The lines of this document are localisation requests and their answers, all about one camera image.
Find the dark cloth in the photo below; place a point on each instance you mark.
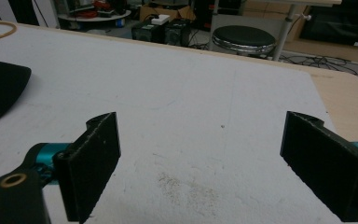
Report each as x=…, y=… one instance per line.
x=0, y=90

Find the cardboard box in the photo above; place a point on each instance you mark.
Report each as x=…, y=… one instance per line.
x=175, y=13

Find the white metal table leg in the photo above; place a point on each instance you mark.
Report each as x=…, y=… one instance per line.
x=285, y=34

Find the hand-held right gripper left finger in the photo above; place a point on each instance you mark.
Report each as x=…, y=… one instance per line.
x=88, y=168

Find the white power adapter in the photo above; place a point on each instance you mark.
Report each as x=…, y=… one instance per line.
x=160, y=19

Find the tan rubber band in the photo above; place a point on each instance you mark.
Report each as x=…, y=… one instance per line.
x=10, y=32

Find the black equipment box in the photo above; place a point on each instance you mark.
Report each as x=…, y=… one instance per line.
x=146, y=31
x=177, y=32

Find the black round stool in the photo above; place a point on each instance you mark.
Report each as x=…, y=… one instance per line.
x=244, y=38

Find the white table mat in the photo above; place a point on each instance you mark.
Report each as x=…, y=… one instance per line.
x=180, y=102

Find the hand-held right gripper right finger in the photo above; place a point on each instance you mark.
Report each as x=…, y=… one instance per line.
x=326, y=165

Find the round white platform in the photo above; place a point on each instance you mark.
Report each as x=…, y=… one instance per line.
x=96, y=17

